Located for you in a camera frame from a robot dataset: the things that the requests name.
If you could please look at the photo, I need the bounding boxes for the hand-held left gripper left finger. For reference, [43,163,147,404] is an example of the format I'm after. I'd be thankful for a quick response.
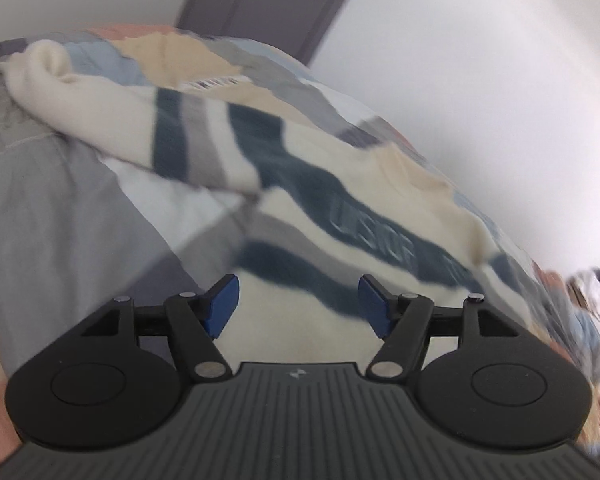
[80,274,241,381]

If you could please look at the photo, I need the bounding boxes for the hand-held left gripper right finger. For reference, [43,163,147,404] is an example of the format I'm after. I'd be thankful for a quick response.
[357,274,523,381]

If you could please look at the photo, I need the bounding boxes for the cream striped sweater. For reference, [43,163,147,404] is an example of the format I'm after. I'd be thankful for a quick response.
[0,40,541,366]

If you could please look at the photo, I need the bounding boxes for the patchwork bed quilt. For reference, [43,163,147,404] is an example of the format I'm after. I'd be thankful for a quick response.
[0,22,600,461]

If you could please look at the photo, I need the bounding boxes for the white crumpled cloth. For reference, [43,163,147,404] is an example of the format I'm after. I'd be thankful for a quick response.
[571,270,600,313]

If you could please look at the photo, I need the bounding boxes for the grey door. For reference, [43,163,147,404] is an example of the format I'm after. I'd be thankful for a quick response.
[175,0,371,67]

